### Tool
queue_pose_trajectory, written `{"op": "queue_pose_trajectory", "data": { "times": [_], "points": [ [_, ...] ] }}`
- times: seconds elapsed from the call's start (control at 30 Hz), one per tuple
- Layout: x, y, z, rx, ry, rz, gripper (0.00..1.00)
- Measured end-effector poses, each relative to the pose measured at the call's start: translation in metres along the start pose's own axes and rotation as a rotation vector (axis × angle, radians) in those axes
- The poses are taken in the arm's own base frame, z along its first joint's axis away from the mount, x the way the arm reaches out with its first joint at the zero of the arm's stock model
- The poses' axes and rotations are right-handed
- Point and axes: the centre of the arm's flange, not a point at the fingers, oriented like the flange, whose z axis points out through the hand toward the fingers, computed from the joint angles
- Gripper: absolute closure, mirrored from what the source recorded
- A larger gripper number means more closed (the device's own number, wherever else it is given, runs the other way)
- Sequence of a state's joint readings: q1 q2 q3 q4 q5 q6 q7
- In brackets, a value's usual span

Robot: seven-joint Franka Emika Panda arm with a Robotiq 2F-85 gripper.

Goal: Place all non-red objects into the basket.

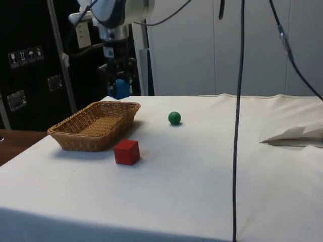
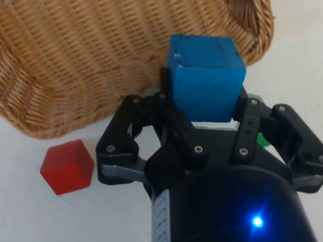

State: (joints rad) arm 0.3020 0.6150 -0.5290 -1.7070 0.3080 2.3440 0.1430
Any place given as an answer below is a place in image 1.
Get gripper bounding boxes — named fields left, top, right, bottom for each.
left=102, top=39, right=137, bottom=95

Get blue cube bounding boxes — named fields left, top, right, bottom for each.
left=109, top=79, right=130, bottom=100

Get wicker basket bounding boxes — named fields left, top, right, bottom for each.
left=46, top=100, right=142, bottom=153

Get pale locker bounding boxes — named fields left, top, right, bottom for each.
left=146, top=0, right=216, bottom=97
left=214, top=0, right=323, bottom=97

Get green ball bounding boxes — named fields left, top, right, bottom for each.
left=168, top=111, right=182, bottom=126

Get red cube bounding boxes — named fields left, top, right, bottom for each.
left=113, top=139, right=141, bottom=166

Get black cabinet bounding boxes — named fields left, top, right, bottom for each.
left=0, top=0, right=142, bottom=132

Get black cable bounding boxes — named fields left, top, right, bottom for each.
left=133, top=0, right=192, bottom=27
left=268, top=0, right=323, bottom=101
left=218, top=0, right=227, bottom=20
left=231, top=0, right=246, bottom=242

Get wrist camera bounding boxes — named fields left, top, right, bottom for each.
left=68, top=10, right=94, bottom=25

